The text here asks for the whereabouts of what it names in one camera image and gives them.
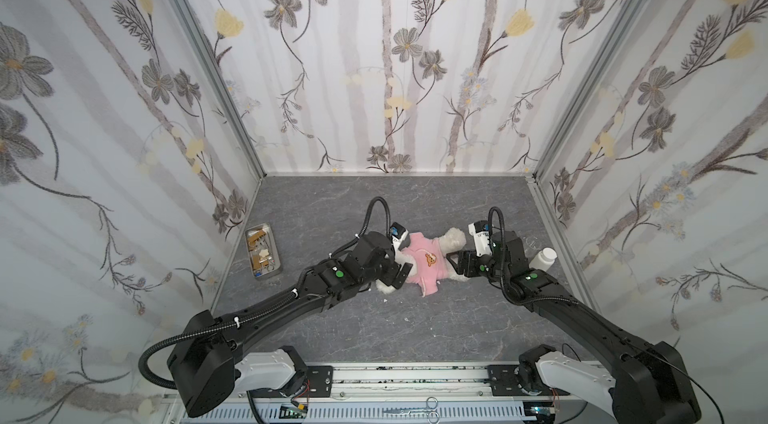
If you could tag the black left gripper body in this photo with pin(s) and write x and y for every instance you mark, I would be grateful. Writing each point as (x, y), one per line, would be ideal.
(397, 262)

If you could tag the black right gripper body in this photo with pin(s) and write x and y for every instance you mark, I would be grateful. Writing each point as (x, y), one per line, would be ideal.
(477, 262)

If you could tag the white plush teddy bear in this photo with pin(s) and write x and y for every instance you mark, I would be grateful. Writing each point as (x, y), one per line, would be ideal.
(450, 241)

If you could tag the pink fleece teddy hoodie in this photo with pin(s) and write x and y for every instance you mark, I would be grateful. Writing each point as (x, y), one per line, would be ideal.
(427, 262)

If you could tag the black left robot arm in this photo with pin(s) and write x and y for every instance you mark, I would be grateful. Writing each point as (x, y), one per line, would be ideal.
(211, 359)

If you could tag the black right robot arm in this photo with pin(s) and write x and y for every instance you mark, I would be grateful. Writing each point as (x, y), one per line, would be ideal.
(634, 382)

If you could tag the white plastic bottle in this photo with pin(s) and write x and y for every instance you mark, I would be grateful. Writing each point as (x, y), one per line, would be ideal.
(544, 259)

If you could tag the clear tray with small parts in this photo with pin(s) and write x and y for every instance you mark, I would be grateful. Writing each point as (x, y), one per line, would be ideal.
(262, 252)

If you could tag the steel scissors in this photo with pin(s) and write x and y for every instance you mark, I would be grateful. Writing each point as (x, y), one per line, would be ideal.
(429, 411)

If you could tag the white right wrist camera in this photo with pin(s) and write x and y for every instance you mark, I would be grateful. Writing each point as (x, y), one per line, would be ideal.
(479, 231)

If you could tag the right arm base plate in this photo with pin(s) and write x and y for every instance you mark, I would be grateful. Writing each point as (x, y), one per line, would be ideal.
(515, 380)

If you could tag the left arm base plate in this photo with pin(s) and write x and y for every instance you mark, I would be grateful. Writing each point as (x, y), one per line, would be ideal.
(314, 382)

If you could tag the aluminium mounting rail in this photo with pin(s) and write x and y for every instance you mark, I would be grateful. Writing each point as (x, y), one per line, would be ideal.
(362, 391)

